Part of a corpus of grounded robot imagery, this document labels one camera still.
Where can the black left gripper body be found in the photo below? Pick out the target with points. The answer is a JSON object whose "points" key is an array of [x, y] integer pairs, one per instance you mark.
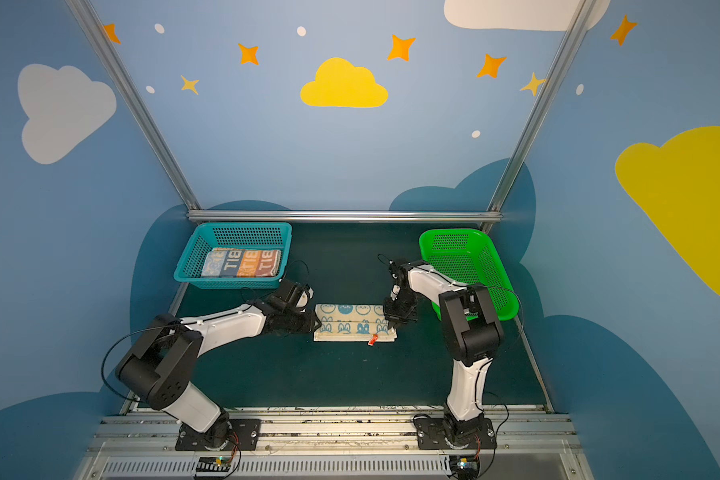
{"points": [[303, 319]]}

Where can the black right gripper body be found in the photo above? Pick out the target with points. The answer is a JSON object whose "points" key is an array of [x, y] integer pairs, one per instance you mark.
{"points": [[396, 309]]}

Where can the teal pattern towel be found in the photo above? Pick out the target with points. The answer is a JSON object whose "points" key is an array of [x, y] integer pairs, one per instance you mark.
{"points": [[353, 323]]}

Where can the teal plastic basket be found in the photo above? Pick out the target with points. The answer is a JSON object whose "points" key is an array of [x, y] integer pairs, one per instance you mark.
{"points": [[232, 235]]}

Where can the green plastic basket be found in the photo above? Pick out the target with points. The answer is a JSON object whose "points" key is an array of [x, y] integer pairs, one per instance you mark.
{"points": [[469, 256]]}

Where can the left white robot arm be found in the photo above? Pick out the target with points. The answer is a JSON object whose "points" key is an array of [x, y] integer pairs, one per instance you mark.
{"points": [[159, 366]]}

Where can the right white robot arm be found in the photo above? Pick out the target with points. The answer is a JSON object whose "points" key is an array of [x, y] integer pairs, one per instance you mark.
{"points": [[471, 330]]}

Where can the left small circuit board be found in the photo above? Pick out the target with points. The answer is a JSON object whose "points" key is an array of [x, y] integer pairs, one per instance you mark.
{"points": [[217, 467]]}

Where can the small circuit board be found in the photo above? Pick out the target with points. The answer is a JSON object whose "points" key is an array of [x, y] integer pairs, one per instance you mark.
{"points": [[217, 467], [463, 468]]}

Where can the right small circuit board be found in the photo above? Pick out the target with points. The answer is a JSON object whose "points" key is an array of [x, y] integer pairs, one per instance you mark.
{"points": [[463, 468]]}

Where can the horizontal aluminium frame rail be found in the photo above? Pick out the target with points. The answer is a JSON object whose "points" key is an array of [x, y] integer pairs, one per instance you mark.
{"points": [[342, 216]]}

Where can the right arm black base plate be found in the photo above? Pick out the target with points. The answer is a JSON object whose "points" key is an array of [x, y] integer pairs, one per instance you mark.
{"points": [[434, 433]]}

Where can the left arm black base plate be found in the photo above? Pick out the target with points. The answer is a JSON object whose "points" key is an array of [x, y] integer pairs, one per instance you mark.
{"points": [[224, 435]]}

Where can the right aluminium frame post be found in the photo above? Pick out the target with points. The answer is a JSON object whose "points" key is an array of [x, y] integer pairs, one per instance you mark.
{"points": [[559, 68]]}

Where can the aluminium frame post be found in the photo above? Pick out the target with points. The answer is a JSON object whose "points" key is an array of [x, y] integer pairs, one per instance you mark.
{"points": [[90, 23], [559, 68]]}

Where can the left aluminium frame post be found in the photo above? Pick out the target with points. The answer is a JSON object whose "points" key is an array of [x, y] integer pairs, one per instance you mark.
{"points": [[90, 23]]}

